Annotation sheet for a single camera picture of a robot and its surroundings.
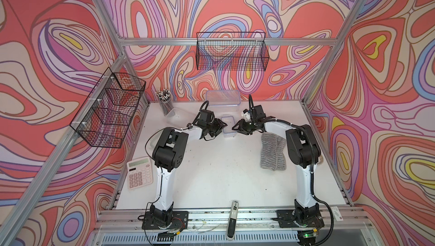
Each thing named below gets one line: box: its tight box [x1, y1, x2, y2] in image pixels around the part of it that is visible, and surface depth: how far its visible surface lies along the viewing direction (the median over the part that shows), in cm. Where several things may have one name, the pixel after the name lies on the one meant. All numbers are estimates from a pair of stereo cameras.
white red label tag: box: [330, 206, 344, 222], surface depth 76 cm
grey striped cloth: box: [260, 132, 287, 172], surface depth 92 cm
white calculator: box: [126, 156, 154, 190], surface depth 86 cm
